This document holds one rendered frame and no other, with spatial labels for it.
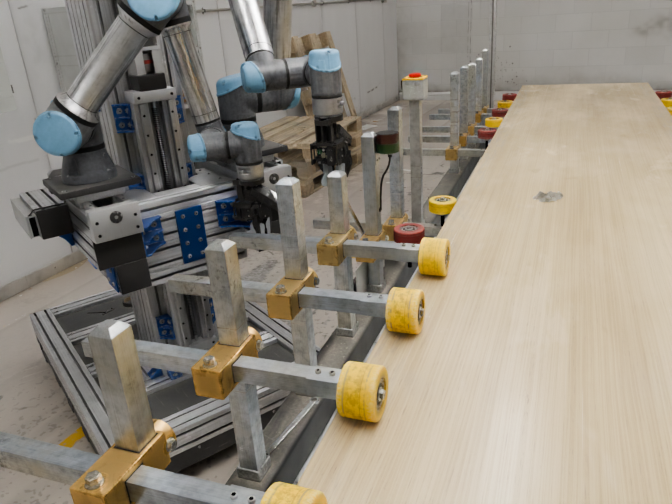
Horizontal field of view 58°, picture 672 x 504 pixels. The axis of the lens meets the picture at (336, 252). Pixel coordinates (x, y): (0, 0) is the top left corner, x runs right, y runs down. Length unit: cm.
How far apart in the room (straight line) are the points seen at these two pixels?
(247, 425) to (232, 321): 20
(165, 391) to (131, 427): 153
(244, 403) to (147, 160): 114
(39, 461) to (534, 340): 77
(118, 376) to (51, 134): 103
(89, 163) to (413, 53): 808
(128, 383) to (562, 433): 57
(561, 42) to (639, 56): 100
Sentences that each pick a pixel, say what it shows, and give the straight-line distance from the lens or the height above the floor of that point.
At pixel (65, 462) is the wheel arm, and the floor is 96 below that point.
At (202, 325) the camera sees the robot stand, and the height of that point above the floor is 42.
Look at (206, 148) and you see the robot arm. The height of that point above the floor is 113.
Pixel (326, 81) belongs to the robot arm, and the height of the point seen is 129.
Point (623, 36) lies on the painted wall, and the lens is 914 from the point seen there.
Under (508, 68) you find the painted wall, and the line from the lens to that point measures 930.
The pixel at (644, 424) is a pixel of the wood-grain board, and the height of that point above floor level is 90.
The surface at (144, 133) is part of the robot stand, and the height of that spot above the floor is 113.
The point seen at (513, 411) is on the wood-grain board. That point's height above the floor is 90.
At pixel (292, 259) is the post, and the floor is 101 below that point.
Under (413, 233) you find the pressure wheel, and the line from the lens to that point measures 154.
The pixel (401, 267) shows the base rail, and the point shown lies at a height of 70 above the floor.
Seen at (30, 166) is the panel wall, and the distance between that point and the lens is 403.
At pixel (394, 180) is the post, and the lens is 184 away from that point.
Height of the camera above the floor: 146
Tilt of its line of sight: 22 degrees down
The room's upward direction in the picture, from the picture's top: 4 degrees counter-clockwise
